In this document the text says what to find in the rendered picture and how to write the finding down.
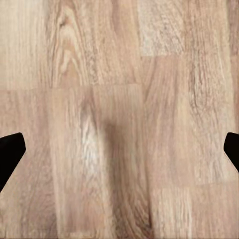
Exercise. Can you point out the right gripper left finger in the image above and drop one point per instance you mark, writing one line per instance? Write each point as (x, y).
(12, 148)

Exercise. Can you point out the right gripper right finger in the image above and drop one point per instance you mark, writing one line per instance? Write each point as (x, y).
(231, 148)

